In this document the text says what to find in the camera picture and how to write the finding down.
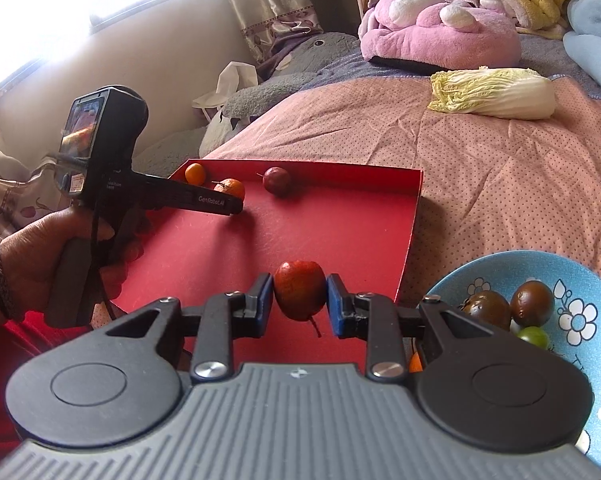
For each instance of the pink dotted quilt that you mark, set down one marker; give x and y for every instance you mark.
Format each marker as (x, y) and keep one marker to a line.
(480, 185)

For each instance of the large orange with stem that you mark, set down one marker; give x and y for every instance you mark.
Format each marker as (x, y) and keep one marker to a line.
(233, 187)

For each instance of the small oval orange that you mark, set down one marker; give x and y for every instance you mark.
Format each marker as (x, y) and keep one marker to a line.
(195, 173)

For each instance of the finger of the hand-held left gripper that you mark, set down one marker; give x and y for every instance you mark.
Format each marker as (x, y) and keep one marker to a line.
(235, 206)

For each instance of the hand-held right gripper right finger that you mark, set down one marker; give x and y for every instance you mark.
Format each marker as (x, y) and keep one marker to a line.
(336, 310)

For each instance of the dark red round fruit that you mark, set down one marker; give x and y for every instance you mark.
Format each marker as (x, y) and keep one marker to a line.
(276, 181)

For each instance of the person's left hand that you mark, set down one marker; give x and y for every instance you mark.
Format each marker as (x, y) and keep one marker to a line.
(35, 260)

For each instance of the green tomato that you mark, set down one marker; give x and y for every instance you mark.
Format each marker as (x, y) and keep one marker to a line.
(534, 337)

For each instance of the napa cabbage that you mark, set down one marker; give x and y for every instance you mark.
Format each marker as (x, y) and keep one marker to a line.
(500, 95)

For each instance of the window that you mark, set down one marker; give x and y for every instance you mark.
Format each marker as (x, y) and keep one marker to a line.
(55, 0)

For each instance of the beige patterned curtain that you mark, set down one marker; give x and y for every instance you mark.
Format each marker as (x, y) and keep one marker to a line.
(265, 5)

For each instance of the reddish orange fruit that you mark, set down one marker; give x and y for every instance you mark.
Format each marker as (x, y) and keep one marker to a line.
(299, 290)

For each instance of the dark brown tomato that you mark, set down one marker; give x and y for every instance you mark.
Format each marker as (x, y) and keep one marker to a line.
(488, 307)
(532, 302)

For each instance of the white cloth bag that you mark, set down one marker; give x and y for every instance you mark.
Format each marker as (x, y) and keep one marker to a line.
(235, 82)

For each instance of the light blue blanket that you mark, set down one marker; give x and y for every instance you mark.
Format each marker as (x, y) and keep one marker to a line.
(595, 25)

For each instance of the beige printed cloth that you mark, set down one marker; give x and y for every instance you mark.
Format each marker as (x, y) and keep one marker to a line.
(10, 185)

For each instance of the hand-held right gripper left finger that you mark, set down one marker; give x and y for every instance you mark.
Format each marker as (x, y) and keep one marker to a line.
(261, 307)

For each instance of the pink plush toy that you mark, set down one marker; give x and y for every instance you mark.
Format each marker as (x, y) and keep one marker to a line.
(430, 35)

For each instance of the blue flowered bowl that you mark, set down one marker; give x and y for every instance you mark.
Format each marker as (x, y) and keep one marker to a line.
(580, 280)

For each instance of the grey plush toy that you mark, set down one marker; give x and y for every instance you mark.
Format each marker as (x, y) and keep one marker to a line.
(260, 95)

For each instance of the red cardboard tray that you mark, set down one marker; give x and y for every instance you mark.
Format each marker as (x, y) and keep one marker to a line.
(330, 230)

